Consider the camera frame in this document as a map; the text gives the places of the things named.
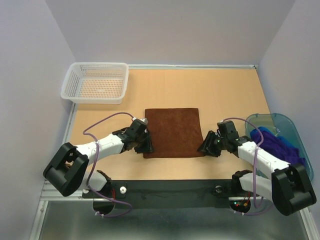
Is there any white plastic mesh basket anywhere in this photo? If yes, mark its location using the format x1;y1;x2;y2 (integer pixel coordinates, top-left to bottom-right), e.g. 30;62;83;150
60;62;129;105

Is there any brown towel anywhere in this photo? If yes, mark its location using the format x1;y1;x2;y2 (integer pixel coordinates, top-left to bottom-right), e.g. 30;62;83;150
143;108;204;159

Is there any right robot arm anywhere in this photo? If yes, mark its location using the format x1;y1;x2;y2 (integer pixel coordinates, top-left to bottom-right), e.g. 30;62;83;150
197;117;317;216

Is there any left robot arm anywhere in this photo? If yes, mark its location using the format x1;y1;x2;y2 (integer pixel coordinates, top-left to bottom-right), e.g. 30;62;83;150
43;117;151;197

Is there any aluminium frame rail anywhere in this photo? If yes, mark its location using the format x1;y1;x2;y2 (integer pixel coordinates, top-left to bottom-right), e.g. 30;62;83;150
29;103;78;240

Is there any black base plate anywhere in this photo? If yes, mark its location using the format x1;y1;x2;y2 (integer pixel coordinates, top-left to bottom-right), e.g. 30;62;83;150
82;178;261;211

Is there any purple towel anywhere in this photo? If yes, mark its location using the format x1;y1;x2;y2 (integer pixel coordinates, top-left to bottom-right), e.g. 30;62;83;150
258;126;306;166

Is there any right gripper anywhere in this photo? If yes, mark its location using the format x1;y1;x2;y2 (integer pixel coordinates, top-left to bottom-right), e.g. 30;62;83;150
197;130;228;157

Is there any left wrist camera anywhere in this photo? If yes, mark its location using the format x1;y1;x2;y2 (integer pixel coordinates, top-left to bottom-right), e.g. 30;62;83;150
131;117;148;125

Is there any blue towel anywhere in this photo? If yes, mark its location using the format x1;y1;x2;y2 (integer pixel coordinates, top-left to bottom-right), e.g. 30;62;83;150
250;126;293;151

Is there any teal translucent plastic bin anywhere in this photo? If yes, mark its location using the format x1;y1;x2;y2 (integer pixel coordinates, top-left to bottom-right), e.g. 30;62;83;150
244;112;314;181

